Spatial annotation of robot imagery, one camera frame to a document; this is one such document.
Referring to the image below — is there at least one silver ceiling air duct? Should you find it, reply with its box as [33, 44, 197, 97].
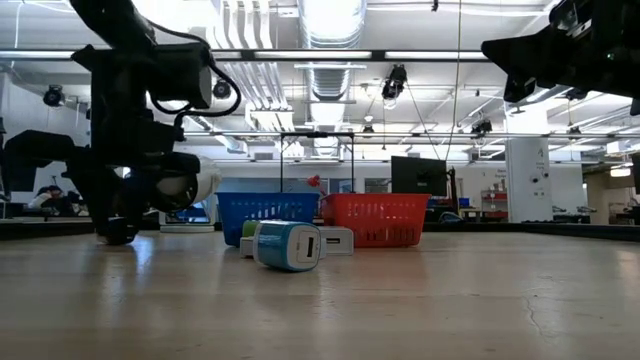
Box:
[298, 0, 369, 101]

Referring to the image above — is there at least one black overhead camera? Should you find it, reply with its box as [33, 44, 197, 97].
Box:
[380, 63, 409, 101]

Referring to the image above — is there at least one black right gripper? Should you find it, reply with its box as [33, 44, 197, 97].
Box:
[481, 0, 640, 116]

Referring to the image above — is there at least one red storage rack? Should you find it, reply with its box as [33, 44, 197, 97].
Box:
[479, 188, 507, 222]

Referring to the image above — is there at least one black and white USB charger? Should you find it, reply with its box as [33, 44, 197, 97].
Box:
[97, 216, 141, 247]

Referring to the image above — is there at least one red plastic basket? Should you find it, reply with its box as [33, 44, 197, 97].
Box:
[319, 193, 432, 249]

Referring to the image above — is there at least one black desk monitor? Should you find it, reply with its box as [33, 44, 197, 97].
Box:
[390, 155, 448, 198]

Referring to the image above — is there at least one person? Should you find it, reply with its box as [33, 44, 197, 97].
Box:
[27, 184, 89, 217]

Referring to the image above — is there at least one black rig light beam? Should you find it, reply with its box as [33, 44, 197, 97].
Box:
[0, 48, 489, 63]

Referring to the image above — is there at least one small red ornament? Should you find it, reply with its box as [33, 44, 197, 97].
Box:
[306, 174, 327, 197]

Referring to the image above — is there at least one black metal frame stand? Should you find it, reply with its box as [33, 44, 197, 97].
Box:
[278, 130, 356, 195]

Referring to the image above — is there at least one blue and white USB charger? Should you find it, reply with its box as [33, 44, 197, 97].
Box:
[252, 219, 323, 274]

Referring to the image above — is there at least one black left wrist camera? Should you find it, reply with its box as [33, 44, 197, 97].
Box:
[149, 42, 215, 111]

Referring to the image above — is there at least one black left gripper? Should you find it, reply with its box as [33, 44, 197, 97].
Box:
[2, 45, 202, 236]

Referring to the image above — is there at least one black aluminium table frame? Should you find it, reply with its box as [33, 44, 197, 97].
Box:
[0, 217, 640, 243]

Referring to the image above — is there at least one white round pillar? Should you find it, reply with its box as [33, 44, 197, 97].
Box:
[503, 136, 552, 224]

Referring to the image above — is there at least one blue plastic basket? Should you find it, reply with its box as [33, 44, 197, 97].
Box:
[215, 192, 321, 248]

